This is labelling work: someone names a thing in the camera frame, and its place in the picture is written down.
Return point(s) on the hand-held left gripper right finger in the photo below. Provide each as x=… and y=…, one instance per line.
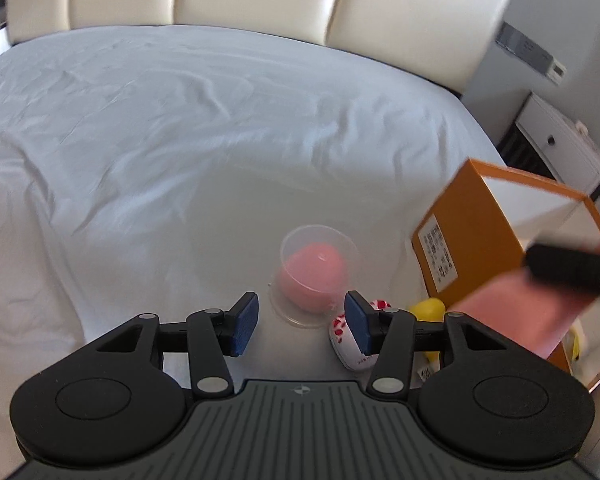
x=357, y=327

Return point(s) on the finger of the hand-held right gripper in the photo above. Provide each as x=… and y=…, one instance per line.
x=575, y=267

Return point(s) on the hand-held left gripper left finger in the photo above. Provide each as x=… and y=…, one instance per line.
x=242, y=325

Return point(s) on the pink smooth object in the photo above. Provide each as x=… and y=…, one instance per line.
x=520, y=310

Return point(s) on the pink egg-shaped sponge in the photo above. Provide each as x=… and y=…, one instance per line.
x=310, y=275

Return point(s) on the clear plastic sponge case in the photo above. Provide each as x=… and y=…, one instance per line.
x=300, y=240

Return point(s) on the orange cardboard box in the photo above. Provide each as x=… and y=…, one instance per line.
x=460, y=220

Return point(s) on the white red-patterned round item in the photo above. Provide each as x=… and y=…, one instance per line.
x=345, y=352

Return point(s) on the yellow plastic toy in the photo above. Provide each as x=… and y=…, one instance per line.
x=576, y=345
x=430, y=310

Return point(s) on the white nightstand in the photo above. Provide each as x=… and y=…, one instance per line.
x=555, y=130

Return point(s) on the white bed sheet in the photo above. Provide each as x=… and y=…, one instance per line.
x=180, y=135

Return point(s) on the grey wall-mounted unit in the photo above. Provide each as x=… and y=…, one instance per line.
x=527, y=50

